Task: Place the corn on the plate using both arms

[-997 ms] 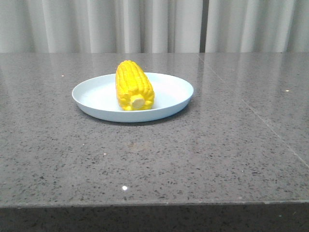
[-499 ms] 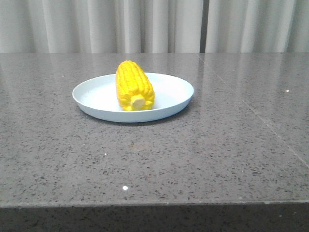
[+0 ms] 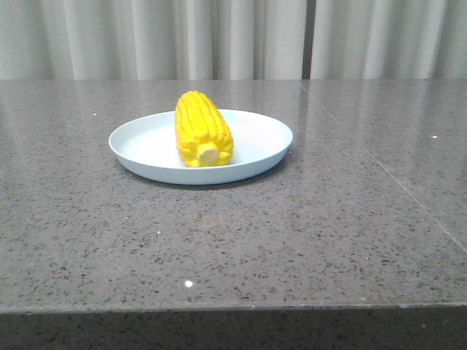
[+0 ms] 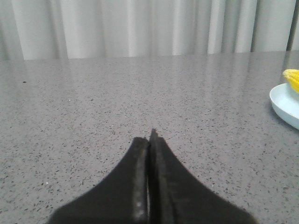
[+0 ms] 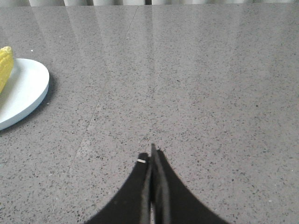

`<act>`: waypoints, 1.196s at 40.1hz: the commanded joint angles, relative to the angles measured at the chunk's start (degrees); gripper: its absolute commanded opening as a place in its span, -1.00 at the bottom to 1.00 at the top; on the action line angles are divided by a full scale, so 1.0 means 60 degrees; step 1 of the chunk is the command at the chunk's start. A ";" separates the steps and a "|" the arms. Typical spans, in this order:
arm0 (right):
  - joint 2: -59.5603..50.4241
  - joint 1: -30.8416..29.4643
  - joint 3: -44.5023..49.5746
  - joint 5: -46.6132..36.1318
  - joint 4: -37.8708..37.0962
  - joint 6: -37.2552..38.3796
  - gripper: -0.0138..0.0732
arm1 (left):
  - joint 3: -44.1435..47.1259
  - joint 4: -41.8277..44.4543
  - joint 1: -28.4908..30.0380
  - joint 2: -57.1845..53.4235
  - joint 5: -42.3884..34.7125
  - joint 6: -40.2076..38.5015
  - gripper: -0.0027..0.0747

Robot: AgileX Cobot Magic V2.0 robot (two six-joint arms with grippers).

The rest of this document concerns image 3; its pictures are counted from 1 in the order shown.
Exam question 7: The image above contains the yellow corn cob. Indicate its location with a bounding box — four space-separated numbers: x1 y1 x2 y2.
174 91 234 168

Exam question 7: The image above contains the grey pleated curtain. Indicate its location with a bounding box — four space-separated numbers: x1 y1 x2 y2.
1 1 466 80

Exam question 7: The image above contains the light blue round plate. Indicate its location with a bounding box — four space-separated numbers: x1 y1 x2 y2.
109 109 293 185

